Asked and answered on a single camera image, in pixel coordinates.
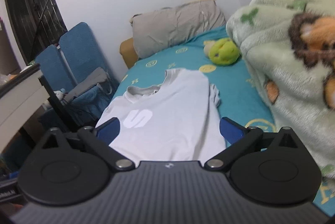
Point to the teal printed bed sheet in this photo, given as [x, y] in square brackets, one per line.
[235, 88]

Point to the blue folding chair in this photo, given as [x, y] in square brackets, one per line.
[76, 54]

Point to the wooden bed headboard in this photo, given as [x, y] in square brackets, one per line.
[128, 52]

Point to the green animal print blanket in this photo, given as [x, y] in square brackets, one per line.
[290, 69]

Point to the grey cloth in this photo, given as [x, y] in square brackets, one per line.
[89, 84]

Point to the green plush toy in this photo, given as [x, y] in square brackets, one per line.
[222, 51]

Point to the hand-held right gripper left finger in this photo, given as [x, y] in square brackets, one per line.
[110, 129]

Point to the white desk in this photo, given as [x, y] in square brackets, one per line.
[18, 98]

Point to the grey pillow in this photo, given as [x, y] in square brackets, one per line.
[175, 27]

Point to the white t-shirt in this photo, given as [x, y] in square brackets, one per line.
[170, 114]

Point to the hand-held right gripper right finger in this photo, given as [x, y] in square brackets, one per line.
[230, 130]

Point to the dark window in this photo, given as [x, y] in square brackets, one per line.
[31, 6]

